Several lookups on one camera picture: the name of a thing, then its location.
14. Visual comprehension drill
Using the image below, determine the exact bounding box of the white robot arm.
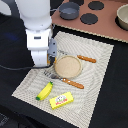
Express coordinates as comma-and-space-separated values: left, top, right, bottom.
15, 0, 52, 67

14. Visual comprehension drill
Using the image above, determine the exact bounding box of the white woven placemat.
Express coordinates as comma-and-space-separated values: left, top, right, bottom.
13, 32, 113, 128

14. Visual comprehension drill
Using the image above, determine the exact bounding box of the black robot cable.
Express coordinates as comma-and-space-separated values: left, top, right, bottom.
0, 63, 38, 72

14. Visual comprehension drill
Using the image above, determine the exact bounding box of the pink toy stove top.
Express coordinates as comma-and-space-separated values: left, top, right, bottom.
52, 0, 128, 43

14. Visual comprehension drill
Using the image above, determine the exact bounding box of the white bowl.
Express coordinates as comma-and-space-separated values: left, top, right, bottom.
117, 4, 128, 30

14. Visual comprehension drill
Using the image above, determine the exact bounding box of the round wooden plate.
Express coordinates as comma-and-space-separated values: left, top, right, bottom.
55, 55, 82, 78

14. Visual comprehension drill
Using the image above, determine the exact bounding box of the yellow toy butter box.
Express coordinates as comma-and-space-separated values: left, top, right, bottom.
49, 92, 74, 109

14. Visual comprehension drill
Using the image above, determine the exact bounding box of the toy fork wooden handle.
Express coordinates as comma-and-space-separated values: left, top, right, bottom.
43, 71, 85, 90

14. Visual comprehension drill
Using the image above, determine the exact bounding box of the toy knife wooden handle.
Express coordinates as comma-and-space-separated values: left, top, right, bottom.
57, 49, 97, 64

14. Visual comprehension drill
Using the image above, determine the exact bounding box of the blue-grey saucepan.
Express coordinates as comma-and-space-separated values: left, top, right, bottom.
59, 2, 80, 20

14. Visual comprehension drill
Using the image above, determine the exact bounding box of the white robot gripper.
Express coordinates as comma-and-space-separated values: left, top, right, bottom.
26, 29, 57, 67

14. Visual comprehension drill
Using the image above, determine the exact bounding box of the yellow toy banana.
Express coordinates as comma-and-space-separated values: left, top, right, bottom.
36, 82, 53, 101

